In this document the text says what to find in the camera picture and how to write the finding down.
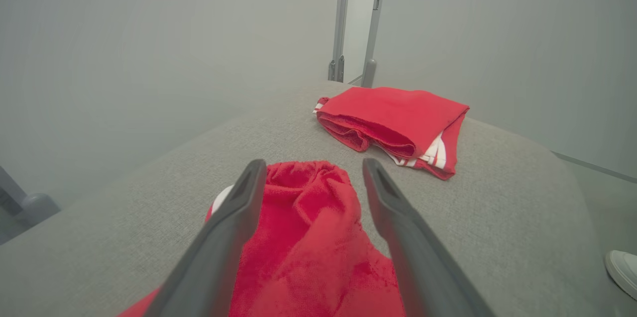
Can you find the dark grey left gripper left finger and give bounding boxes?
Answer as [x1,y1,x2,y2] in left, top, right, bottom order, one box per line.
[144,159,267,317]

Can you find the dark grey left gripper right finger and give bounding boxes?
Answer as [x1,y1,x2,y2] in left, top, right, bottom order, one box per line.
[362,157,496,317]

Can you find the red shorts with white stripe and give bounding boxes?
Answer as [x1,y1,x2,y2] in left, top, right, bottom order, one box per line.
[117,160,407,317]

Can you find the white shoe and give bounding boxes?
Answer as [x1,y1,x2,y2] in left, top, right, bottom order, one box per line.
[605,250,637,302]

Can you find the grey rounded post cap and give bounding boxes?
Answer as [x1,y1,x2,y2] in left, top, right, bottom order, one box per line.
[20,193,62,231]
[361,59,378,88]

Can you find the grey metal corner post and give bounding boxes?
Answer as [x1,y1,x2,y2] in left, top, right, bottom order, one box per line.
[360,0,390,88]
[327,0,353,83]

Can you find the red jersey with black numbers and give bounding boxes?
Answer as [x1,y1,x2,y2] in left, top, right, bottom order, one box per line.
[313,86,470,181]

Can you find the grey floor rail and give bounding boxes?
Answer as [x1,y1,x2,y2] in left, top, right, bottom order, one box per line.
[551,151,637,179]

